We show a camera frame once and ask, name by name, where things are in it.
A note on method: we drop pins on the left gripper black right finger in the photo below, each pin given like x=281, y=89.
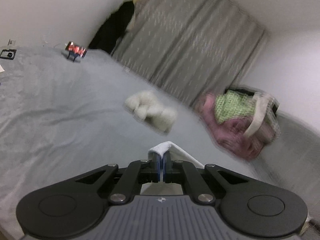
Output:
x=167, y=168

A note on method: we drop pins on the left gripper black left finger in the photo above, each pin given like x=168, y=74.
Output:
x=155, y=167

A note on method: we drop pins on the white garment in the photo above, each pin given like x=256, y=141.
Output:
x=176, y=153

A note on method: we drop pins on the white plush toy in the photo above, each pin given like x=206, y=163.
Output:
x=147, y=108

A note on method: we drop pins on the pink folded blanket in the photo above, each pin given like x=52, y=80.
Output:
x=230, y=134

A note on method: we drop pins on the green patterned cloth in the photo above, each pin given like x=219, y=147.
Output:
x=232, y=105

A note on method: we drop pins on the grey bed sheet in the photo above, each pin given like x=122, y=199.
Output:
x=61, y=118

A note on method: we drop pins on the grey patterned curtain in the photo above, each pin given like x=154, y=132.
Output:
x=188, y=48

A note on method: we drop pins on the red screen phone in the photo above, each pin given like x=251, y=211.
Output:
x=75, y=51

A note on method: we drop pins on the black hanging garment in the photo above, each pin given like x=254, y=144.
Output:
x=113, y=28

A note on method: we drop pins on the beige paper sheet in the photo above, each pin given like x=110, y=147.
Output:
x=1, y=69

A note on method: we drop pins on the black framed device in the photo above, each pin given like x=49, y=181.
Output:
x=8, y=54

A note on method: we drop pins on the beige cloth strap garment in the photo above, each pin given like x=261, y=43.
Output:
x=261, y=104

